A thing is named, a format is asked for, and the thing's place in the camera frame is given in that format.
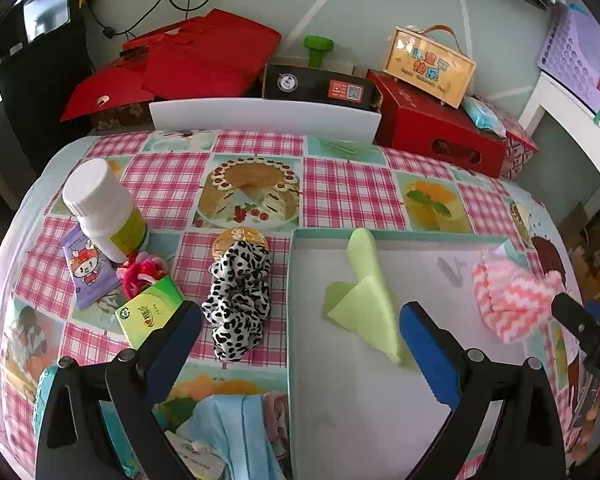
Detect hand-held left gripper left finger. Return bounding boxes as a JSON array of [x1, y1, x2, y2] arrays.
[[35, 301, 203, 480]]

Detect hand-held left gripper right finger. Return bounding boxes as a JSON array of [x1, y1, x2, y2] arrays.
[[399, 301, 567, 480]]

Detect pink chevron cloth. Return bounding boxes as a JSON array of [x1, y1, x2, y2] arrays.
[[472, 255, 564, 345]]

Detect shallow teal box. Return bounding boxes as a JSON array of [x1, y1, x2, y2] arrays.
[[286, 227, 556, 480]]

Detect teal plastic toy case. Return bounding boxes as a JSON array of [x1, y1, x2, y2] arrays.
[[34, 365, 146, 478]]

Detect small green box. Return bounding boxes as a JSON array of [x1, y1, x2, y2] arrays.
[[114, 275, 185, 351]]

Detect black and white spotted scrunchie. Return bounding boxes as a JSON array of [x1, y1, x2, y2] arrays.
[[201, 240, 272, 362]]

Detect light green cloth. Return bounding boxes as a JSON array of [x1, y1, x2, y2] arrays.
[[322, 228, 418, 372]]

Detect cardboard box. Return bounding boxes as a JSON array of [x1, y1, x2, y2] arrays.
[[560, 202, 600, 301]]

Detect light blue cloth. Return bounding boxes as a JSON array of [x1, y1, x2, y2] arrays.
[[177, 395, 286, 480]]

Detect purple cartoon packet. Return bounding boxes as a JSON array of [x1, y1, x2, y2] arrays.
[[60, 225, 124, 311]]

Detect white packet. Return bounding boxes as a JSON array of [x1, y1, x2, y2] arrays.
[[165, 430, 226, 480]]

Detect pink floral cloth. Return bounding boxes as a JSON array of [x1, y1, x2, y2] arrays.
[[262, 392, 291, 461]]

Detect white plastic bottle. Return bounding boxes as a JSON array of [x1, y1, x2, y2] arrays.
[[62, 158, 149, 264]]

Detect red patterned box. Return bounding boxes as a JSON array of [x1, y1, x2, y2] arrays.
[[500, 110, 538, 181]]

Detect white shelf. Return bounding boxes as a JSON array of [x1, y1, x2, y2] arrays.
[[517, 70, 600, 221]]

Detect wet wipes pack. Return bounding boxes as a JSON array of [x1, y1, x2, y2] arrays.
[[462, 95, 508, 138]]

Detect red carton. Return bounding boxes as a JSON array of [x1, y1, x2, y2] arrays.
[[367, 70, 507, 178]]

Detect white board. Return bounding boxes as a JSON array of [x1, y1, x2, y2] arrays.
[[149, 97, 382, 146]]

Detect red floral gift box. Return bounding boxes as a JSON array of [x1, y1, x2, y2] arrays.
[[60, 52, 156, 132]]

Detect purple plastic basket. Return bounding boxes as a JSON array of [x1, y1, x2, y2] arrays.
[[536, 2, 600, 113]]

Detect black furniture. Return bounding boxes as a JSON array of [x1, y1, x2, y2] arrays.
[[0, 0, 93, 211]]

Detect long black box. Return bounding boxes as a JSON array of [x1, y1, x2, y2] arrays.
[[261, 63, 381, 113]]

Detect green dumbbell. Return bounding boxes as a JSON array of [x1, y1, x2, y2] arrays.
[[303, 35, 334, 67]]

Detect pink fuzzy hair tie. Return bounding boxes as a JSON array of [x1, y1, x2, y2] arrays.
[[116, 252, 167, 300]]

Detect wooden case with handle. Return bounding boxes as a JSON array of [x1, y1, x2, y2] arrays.
[[384, 24, 477, 109]]

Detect black plug cable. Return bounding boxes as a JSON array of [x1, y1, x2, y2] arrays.
[[82, 0, 131, 41]]

